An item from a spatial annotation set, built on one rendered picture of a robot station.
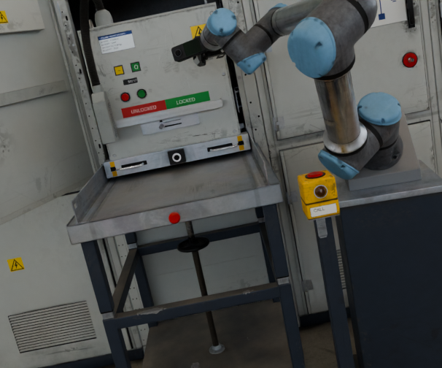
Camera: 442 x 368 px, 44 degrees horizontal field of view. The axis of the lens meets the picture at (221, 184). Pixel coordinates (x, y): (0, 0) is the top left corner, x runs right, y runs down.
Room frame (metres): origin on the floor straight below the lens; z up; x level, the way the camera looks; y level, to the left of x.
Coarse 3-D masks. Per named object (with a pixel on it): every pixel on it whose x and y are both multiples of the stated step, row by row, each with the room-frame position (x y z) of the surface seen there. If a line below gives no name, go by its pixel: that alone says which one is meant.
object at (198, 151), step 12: (204, 144) 1.96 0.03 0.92; (216, 144) 1.96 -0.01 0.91; (228, 144) 1.96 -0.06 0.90; (240, 144) 1.96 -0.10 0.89; (132, 156) 1.98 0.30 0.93; (144, 156) 1.97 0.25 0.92; (156, 156) 1.97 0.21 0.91; (192, 156) 1.96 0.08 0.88; (204, 156) 1.96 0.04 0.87; (108, 168) 1.97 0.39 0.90; (132, 168) 1.97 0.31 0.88; (144, 168) 1.97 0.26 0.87; (156, 168) 1.97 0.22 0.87
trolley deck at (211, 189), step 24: (168, 168) 2.02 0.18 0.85; (192, 168) 1.93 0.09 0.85; (216, 168) 1.85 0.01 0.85; (240, 168) 1.77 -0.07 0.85; (120, 192) 1.78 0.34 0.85; (144, 192) 1.71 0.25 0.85; (168, 192) 1.65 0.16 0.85; (192, 192) 1.59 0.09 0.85; (216, 192) 1.53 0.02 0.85; (240, 192) 1.48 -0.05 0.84; (264, 192) 1.48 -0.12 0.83; (96, 216) 1.54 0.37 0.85; (120, 216) 1.49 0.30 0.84; (144, 216) 1.49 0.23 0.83; (168, 216) 1.49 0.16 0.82; (192, 216) 1.49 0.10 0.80; (72, 240) 1.49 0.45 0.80
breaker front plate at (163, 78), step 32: (96, 32) 1.98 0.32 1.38; (160, 32) 1.98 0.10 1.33; (96, 64) 1.98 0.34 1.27; (128, 64) 1.98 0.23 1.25; (160, 64) 1.98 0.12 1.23; (192, 64) 1.98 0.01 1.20; (224, 64) 1.97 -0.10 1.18; (160, 96) 1.98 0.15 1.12; (224, 96) 1.97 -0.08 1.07; (128, 128) 1.98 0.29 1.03; (192, 128) 1.98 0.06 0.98; (224, 128) 1.97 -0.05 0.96
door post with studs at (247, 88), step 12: (228, 0) 2.16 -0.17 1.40; (240, 0) 2.16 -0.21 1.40; (240, 12) 2.16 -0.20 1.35; (240, 24) 2.16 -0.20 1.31; (240, 72) 2.17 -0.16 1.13; (240, 84) 2.17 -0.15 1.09; (252, 84) 2.16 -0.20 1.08; (240, 96) 2.17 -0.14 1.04; (252, 96) 2.16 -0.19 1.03; (252, 108) 2.16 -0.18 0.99; (252, 120) 2.16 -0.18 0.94; (252, 132) 2.17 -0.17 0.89; (264, 132) 2.16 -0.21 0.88; (264, 144) 2.16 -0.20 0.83; (276, 204) 2.16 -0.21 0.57; (288, 264) 2.16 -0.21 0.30
